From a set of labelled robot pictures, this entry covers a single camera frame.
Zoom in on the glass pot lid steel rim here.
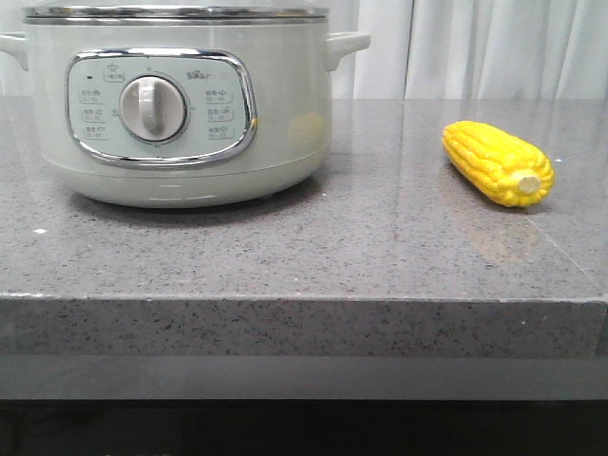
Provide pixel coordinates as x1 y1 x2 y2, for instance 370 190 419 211
23 1 329 25

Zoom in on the yellow corn cob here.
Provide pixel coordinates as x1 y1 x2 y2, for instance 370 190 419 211
442 121 555 207

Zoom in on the pale green electric cooking pot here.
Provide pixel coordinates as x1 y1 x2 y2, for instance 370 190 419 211
1 6 370 208

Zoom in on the white pleated curtain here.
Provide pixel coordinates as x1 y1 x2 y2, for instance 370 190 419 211
1 1 607 100

